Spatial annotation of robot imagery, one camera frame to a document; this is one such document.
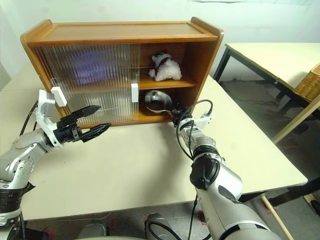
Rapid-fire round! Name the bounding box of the purple tissue pack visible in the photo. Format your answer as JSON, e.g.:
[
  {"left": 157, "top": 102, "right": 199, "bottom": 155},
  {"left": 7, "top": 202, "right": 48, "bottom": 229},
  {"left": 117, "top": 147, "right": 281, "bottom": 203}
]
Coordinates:
[{"left": 71, "top": 51, "right": 111, "bottom": 86}]

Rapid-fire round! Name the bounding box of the metal bowl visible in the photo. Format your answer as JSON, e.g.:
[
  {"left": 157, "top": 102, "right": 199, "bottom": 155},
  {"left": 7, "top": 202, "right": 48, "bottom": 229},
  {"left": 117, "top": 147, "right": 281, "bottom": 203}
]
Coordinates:
[{"left": 144, "top": 90, "right": 174, "bottom": 116}]

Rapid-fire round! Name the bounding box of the wooden cabinet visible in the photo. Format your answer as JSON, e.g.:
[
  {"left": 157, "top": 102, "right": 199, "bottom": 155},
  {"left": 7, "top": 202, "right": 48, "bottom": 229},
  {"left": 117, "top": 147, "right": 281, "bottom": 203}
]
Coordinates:
[{"left": 19, "top": 16, "right": 225, "bottom": 129}]

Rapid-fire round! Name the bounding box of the beige table black frame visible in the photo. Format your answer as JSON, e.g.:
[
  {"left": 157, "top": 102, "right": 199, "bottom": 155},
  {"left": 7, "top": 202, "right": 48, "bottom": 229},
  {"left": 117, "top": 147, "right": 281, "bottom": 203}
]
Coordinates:
[{"left": 213, "top": 42, "right": 320, "bottom": 145}]

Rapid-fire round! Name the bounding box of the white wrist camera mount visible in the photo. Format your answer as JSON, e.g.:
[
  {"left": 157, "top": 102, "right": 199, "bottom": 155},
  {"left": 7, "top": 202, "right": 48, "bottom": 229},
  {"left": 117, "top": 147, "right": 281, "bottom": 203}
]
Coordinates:
[
  {"left": 34, "top": 89, "right": 63, "bottom": 151},
  {"left": 178, "top": 112, "right": 215, "bottom": 137}
]

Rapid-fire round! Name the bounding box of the white plush toy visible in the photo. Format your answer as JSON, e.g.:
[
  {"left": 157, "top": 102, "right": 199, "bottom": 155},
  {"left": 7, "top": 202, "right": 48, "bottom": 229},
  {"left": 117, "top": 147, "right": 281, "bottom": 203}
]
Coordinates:
[{"left": 148, "top": 50, "right": 183, "bottom": 82}]

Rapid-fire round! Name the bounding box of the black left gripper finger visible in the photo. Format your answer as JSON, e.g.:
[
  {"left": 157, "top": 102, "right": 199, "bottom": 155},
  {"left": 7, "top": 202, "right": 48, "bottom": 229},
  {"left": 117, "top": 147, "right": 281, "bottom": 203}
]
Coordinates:
[
  {"left": 71, "top": 104, "right": 102, "bottom": 120},
  {"left": 81, "top": 122, "right": 113, "bottom": 144}
]

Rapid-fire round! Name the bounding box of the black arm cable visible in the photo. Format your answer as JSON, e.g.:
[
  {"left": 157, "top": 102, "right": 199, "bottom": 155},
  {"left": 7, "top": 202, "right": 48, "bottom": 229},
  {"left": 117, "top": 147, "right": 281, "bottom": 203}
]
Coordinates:
[
  {"left": 175, "top": 99, "right": 214, "bottom": 161},
  {"left": 18, "top": 99, "right": 40, "bottom": 138}
]

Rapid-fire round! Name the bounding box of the black table support frame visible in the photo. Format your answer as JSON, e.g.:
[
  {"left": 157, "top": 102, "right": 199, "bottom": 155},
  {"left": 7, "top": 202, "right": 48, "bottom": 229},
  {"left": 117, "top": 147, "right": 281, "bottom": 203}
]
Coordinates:
[{"left": 237, "top": 174, "right": 320, "bottom": 208}]

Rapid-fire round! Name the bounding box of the ribbed clear sliding door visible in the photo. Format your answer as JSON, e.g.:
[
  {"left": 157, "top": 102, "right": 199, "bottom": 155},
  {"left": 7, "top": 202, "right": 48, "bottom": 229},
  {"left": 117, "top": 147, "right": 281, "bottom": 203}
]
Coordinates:
[
  {"left": 53, "top": 43, "right": 141, "bottom": 125},
  {"left": 31, "top": 44, "right": 133, "bottom": 126}
]

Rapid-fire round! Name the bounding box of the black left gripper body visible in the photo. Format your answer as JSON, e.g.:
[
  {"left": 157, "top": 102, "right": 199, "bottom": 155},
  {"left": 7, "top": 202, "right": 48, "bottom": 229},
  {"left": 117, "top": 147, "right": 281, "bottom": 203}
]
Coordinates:
[{"left": 53, "top": 113, "right": 84, "bottom": 145}]

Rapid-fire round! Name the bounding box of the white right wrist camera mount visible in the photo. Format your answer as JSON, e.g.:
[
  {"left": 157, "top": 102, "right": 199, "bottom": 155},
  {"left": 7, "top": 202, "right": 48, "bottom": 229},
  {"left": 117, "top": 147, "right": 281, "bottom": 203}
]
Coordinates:
[{"left": 178, "top": 112, "right": 215, "bottom": 137}]

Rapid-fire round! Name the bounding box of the dark grey rounded shape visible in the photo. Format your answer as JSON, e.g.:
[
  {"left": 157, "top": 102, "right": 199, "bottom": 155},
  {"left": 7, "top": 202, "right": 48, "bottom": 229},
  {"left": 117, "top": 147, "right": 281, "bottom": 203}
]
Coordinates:
[
  {"left": 144, "top": 212, "right": 173, "bottom": 240},
  {"left": 79, "top": 223, "right": 110, "bottom": 240}
]

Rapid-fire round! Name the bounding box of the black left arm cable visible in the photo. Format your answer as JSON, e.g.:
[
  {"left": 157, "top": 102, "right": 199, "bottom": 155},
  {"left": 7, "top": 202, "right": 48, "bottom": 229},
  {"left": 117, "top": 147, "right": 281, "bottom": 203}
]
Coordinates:
[{"left": 18, "top": 99, "right": 40, "bottom": 138}]

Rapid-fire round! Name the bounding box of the wooden stick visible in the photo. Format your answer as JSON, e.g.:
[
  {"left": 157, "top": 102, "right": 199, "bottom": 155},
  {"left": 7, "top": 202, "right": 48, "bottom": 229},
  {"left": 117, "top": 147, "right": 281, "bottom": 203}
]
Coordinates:
[{"left": 261, "top": 196, "right": 295, "bottom": 240}]

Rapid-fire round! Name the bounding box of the wicker basket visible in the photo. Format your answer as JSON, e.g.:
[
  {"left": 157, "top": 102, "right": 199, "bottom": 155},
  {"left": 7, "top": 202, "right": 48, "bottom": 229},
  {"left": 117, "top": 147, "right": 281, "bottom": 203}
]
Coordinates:
[{"left": 292, "top": 62, "right": 320, "bottom": 102}]

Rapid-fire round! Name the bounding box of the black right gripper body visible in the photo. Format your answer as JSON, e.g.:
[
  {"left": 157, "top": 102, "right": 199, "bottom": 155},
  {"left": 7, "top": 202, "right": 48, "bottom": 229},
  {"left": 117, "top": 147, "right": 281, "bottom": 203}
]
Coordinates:
[{"left": 171, "top": 101, "right": 194, "bottom": 128}]

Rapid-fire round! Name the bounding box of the white door handle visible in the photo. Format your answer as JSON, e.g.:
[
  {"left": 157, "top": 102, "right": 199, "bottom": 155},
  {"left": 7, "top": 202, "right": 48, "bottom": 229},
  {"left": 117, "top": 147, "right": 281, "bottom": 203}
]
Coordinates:
[
  {"left": 130, "top": 83, "right": 139, "bottom": 103},
  {"left": 50, "top": 86, "right": 67, "bottom": 107}
]

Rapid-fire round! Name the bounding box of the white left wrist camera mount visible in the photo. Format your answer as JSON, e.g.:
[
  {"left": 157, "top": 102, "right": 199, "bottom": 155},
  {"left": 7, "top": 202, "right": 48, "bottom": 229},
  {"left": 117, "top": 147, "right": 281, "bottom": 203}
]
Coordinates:
[{"left": 34, "top": 89, "right": 63, "bottom": 151}]

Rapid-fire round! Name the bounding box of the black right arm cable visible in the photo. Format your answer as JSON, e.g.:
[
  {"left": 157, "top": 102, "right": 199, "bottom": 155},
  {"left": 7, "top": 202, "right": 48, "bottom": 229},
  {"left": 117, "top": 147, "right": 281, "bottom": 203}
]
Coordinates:
[{"left": 175, "top": 99, "right": 214, "bottom": 161}]

